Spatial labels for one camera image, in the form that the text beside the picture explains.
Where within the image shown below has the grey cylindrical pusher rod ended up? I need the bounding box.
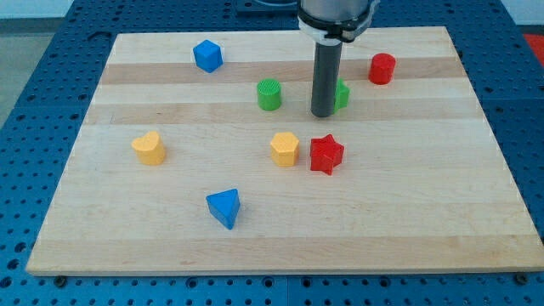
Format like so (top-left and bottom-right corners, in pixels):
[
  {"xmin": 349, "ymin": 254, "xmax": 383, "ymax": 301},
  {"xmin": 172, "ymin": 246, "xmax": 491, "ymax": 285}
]
[{"xmin": 310, "ymin": 42, "xmax": 343, "ymax": 117}]

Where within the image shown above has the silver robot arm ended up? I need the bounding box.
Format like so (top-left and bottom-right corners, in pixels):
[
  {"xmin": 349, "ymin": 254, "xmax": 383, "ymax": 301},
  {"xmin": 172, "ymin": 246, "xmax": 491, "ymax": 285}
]
[{"xmin": 297, "ymin": 0, "xmax": 380, "ymax": 118}]

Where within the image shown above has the green star block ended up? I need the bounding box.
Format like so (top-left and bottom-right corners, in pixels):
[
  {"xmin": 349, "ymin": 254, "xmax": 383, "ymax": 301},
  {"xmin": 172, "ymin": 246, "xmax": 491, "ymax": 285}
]
[{"xmin": 334, "ymin": 78, "xmax": 350, "ymax": 112}]

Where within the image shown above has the red cylinder block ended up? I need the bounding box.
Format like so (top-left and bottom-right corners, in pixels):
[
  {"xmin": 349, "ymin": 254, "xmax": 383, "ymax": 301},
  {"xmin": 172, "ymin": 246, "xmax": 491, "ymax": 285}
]
[{"xmin": 368, "ymin": 53, "xmax": 396, "ymax": 85}]

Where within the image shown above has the green cylinder block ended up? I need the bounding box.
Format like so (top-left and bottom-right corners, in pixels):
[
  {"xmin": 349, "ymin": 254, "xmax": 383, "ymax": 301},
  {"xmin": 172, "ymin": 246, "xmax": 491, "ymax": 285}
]
[{"xmin": 257, "ymin": 78, "xmax": 281, "ymax": 111}]

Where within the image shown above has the red star block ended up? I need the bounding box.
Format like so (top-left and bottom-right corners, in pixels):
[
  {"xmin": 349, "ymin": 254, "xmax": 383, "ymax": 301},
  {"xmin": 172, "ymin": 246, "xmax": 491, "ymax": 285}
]
[{"xmin": 310, "ymin": 133, "xmax": 344, "ymax": 175}]

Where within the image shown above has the yellow hexagon block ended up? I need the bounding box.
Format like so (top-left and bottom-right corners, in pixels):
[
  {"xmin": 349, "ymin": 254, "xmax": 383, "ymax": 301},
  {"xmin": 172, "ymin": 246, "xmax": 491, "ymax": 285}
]
[{"xmin": 270, "ymin": 132, "xmax": 300, "ymax": 167}]

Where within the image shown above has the blue cube block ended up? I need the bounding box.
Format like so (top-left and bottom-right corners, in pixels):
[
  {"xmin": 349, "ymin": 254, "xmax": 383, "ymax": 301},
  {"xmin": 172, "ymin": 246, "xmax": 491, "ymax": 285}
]
[{"xmin": 193, "ymin": 40, "xmax": 223, "ymax": 73}]

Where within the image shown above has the wooden board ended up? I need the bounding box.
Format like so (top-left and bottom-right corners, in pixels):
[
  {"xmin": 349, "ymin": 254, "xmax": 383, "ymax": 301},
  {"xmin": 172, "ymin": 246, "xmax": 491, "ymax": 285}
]
[{"xmin": 26, "ymin": 26, "xmax": 543, "ymax": 276}]

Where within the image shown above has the blue triangle block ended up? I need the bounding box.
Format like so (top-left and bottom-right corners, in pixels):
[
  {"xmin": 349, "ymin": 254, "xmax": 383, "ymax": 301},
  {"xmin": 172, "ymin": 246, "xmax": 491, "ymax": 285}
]
[{"xmin": 206, "ymin": 189, "xmax": 241, "ymax": 230}]

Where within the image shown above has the yellow heart block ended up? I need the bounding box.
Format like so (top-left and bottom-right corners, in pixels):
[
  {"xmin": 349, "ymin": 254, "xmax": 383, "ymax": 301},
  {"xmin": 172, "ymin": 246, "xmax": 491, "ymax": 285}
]
[{"xmin": 131, "ymin": 131, "xmax": 166, "ymax": 166}]

